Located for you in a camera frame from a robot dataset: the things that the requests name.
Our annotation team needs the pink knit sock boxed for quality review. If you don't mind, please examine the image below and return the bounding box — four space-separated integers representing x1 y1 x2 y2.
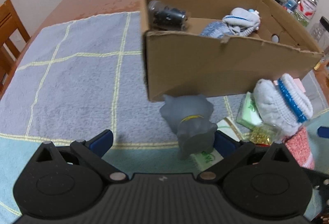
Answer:
284 127 315 170

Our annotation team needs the green tissue pack front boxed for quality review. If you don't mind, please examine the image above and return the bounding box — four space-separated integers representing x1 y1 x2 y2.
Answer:
195 117 245 172

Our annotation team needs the green tissue pack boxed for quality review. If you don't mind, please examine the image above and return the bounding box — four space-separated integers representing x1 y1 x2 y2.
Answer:
236 92 263 130
195 117 245 172

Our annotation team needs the jar of golden capsules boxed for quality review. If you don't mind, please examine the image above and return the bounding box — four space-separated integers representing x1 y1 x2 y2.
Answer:
250 123 284 146

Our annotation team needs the white sock blue band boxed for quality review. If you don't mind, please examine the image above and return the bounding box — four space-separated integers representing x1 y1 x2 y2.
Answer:
253 73 313 137
222 7 261 37

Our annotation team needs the pink small box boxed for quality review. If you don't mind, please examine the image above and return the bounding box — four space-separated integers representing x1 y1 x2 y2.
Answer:
273 76 306 94

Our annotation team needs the blue knit sock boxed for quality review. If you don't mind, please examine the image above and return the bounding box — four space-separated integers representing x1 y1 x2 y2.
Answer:
200 21 234 39

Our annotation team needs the blue white piggy toy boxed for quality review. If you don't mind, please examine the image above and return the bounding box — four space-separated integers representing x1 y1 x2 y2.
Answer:
248 9 259 16

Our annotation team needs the blue grey checked towel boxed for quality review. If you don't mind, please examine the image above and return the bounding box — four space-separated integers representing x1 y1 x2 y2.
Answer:
0 10 329 219

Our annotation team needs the clear jar black lid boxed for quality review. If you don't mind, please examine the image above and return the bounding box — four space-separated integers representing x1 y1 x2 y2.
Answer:
311 16 329 50

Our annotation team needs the brown cardboard box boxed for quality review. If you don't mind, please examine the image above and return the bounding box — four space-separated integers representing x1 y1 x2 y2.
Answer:
140 0 323 102

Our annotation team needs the clear water bottle red label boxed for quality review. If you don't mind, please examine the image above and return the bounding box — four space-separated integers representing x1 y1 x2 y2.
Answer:
293 0 319 27

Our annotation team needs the small blue label bottle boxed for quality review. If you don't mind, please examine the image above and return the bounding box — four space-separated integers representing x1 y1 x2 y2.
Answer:
283 0 298 14

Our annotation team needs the wooden chair left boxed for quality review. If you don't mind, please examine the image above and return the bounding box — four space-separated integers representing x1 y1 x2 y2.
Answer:
0 0 31 97

